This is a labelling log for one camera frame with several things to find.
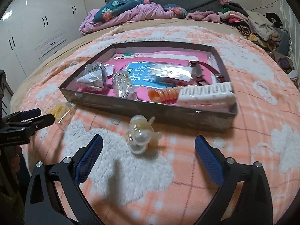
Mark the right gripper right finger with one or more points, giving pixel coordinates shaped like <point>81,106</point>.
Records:
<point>254,205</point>

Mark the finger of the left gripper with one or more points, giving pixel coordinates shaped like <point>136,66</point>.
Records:
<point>39,123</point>
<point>30,114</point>

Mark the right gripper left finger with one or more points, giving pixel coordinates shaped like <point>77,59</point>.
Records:
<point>43,205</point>

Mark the rhinestone clip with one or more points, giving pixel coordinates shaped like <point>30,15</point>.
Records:
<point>95,71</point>

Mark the clear bag with bracelet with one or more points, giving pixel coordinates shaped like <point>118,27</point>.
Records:
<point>123,86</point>

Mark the pearl cream hair claw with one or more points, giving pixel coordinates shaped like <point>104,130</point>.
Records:
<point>141,135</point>

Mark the white hair claw clip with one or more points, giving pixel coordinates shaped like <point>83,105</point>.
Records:
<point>220,94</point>

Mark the red bead earring card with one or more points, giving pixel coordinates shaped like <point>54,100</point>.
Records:
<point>171,71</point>

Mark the white wardrobe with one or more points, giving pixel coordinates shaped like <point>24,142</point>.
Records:
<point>34,30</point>

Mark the pink book in box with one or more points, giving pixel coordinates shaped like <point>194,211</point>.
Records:
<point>133,75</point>

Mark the orange plaid cloud blanket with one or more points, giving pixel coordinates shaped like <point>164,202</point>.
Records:
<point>170,184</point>

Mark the navy floral pillow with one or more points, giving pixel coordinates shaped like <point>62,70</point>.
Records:
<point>115,8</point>

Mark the dark shallow cardboard box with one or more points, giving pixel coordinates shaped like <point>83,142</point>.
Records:
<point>162,103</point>

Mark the pink quilt on bed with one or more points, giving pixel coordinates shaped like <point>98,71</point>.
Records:
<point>139,13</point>

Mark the pile of clothes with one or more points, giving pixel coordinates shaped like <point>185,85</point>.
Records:
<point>266,31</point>

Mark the white striped curtain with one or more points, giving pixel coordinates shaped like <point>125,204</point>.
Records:
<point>291,23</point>

